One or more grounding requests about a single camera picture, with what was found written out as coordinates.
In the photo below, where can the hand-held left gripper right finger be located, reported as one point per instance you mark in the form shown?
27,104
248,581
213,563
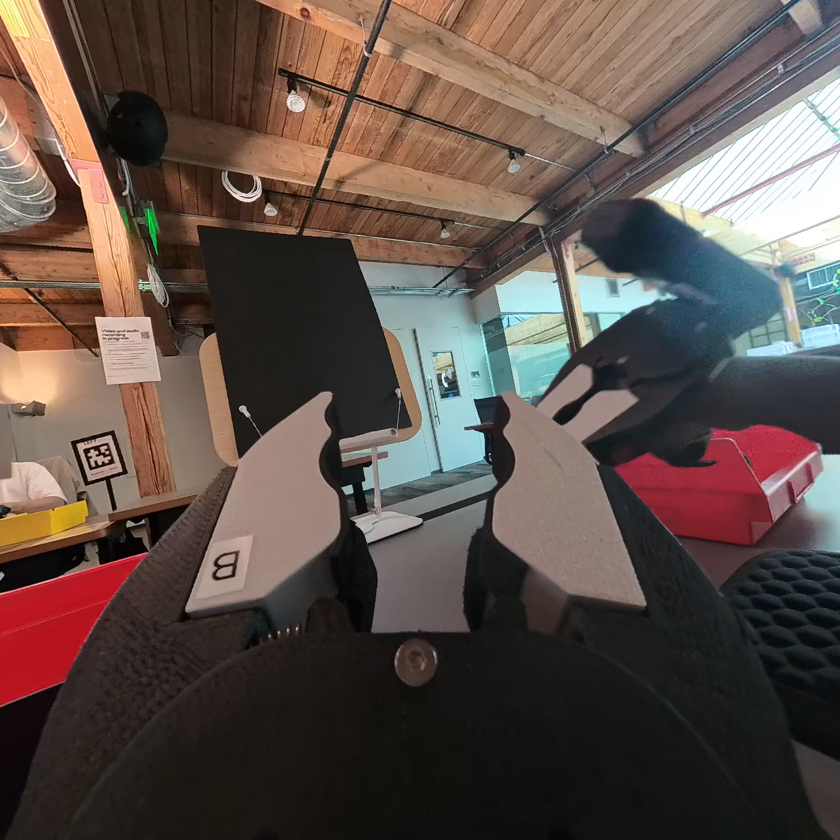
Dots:
564,518

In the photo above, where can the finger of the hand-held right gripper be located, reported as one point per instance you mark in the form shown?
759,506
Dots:
569,392
604,413

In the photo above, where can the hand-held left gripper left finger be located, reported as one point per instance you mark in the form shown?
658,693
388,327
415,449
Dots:
275,518

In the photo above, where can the red plastic bin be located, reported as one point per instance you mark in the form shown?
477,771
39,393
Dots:
52,610
722,505

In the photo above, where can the person's right forearm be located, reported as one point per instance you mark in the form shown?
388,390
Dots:
781,400

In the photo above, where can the black office chair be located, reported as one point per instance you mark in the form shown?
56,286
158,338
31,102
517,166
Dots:
487,420

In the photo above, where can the white board stand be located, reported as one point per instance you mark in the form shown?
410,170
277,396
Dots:
387,525

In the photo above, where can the wooden table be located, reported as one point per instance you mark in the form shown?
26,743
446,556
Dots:
157,505

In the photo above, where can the white double door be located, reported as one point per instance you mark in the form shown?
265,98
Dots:
453,433

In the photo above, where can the light wooden board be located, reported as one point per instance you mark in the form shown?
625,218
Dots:
213,407

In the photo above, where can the black and white marker sign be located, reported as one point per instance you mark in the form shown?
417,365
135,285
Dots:
98,457

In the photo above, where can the black board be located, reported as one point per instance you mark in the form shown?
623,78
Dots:
295,328

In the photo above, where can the white paper notice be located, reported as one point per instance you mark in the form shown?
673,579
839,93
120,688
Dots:
128,351

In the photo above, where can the yellow box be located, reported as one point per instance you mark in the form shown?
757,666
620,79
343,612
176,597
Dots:
39,522

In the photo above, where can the black honeycomb textured pouch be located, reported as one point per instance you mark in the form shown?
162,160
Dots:
794,610

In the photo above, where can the black light track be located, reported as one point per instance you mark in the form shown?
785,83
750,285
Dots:
407,113
367,207

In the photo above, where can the green exit sign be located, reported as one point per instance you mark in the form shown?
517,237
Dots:
149,226

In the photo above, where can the black ceiling conduit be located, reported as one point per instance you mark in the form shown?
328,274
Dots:
344,111

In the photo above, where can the black round ceiling speaker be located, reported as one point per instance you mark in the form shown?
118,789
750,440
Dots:
136,128

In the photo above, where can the wall lamp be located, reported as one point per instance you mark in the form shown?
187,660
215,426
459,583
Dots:
27,408

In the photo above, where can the ribbed metal air duct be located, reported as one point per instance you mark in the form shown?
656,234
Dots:
23,170

